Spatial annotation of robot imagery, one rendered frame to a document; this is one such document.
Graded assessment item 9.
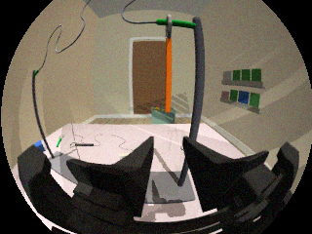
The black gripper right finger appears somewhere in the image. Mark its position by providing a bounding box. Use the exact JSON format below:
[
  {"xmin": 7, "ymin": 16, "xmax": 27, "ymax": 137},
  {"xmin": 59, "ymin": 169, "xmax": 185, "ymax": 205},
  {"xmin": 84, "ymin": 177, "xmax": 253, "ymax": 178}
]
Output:
[{"xmin": 182, "ymin": 136, "xmax": 269, "ymax": 212}]

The orange handle with dark loop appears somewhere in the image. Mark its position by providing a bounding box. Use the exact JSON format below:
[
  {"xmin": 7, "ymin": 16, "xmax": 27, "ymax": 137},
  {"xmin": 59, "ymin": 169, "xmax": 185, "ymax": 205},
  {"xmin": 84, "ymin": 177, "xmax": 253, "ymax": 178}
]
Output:
[{"xmin": 165, "ymin": 15, "xmax": 173, "ymax": 113}]

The blue rectangular block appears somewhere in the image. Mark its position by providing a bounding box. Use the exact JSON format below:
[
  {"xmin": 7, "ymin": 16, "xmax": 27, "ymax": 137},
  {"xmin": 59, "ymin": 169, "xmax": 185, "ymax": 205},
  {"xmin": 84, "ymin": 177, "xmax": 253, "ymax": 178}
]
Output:
[{"xmin": 34, "ymin": 140, "xmax": 46, "ymax": 152}]

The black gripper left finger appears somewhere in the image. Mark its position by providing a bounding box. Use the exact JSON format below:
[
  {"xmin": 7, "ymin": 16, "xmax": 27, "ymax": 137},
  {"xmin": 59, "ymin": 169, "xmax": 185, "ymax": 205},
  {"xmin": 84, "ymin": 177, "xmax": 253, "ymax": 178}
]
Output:
[{"xmin": 66, "ymin": 136, "xmax": 153, "ymax": 218}]

